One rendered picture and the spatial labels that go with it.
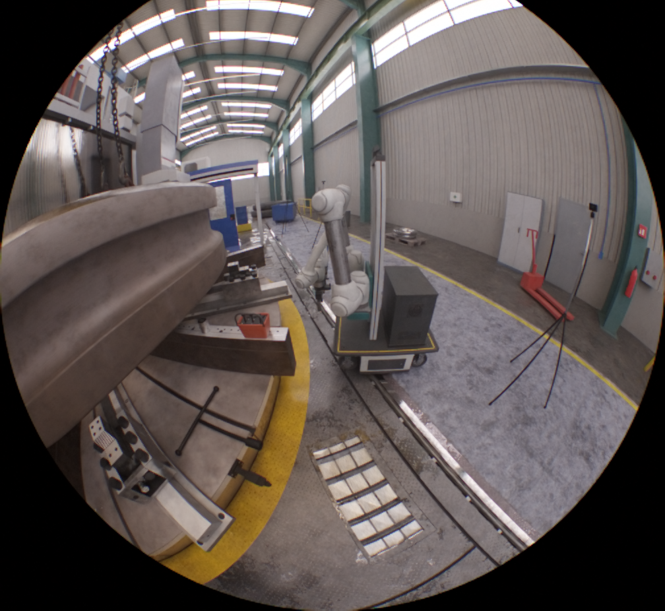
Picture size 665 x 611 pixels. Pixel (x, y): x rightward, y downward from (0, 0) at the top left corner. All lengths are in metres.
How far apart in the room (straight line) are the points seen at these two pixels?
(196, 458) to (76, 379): 0.82
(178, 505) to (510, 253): 6.56
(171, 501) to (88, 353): 0.83
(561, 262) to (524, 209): 1.66
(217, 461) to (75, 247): 1.33
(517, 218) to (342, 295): 5.21
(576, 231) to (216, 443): 6.81
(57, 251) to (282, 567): 1.95
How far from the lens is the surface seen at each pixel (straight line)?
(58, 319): 1.35
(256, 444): 1.32
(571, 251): 6.12
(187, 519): 1.32
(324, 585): 1.67
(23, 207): 4.21
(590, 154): 6.45
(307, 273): 1.31
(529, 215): 5.72
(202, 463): 1.48
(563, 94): 7.06
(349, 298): 1.17
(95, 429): 1.35
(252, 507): 1.64
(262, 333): 1.32
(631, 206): 6.31
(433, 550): 1.70
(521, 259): 5.84
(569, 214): 6.10
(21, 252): 1.22
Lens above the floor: 1.54
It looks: 25 degrees down
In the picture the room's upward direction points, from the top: 2 degrees counter-clockwise
